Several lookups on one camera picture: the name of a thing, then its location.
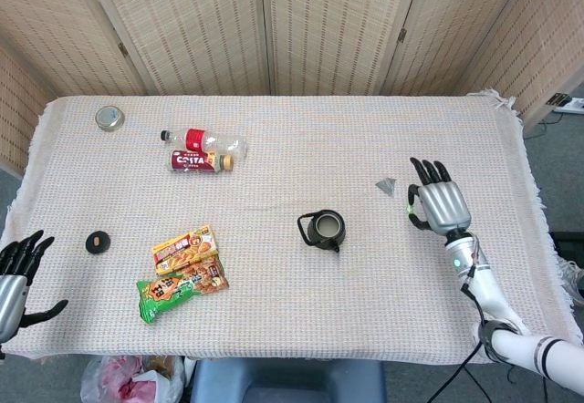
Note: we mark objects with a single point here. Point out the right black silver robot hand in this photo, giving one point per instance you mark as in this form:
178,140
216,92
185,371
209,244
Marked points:
445,207

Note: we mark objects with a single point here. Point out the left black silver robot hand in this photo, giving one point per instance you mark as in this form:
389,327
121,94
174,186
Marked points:
11,298

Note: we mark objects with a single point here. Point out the grey tea bag green tag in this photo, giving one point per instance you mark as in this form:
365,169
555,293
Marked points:
387,185

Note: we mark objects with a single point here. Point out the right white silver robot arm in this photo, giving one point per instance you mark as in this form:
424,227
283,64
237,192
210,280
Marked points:
490,293

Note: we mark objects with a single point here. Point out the black teapot lid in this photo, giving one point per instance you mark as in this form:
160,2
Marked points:
98,242

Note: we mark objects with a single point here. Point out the black teapot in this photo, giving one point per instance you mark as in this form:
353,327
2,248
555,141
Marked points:
326,234

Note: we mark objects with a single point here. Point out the white pink plastic bag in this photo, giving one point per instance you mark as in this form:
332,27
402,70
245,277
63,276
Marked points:
132,382

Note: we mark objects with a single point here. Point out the green snack bag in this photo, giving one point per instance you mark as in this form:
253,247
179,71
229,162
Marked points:
178,291

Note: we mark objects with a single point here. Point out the white power strip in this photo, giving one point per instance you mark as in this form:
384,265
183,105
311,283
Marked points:
570,103

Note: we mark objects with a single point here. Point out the beige woven tablecloth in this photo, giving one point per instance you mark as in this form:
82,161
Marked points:
296,293

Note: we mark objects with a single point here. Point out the yellow snack box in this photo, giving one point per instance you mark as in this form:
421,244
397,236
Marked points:
184,248

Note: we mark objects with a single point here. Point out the round metal tin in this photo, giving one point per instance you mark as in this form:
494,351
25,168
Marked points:
109,118

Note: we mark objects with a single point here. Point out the Costa coffee bottle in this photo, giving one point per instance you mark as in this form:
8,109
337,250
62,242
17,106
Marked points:
196,161

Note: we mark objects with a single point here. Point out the blue grey chair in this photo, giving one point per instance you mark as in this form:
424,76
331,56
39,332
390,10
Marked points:
287,382

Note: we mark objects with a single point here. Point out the clear bottle red label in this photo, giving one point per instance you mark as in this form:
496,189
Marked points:
205,141

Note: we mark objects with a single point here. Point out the bamboo folding screen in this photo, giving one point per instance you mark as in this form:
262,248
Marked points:
196,24

